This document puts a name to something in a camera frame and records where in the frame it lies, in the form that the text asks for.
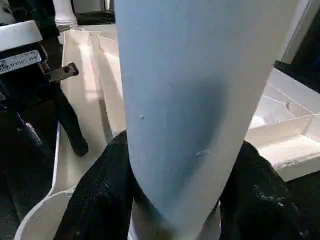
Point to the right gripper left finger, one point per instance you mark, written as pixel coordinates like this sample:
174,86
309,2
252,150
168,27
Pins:
100,200

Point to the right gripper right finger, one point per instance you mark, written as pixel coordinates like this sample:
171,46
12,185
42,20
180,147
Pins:
262,205

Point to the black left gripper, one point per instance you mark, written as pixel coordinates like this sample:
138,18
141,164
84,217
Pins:
25,105

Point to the white plastic table top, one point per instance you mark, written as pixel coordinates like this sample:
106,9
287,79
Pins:
82,100

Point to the black mat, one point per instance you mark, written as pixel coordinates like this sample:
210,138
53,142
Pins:
10,205

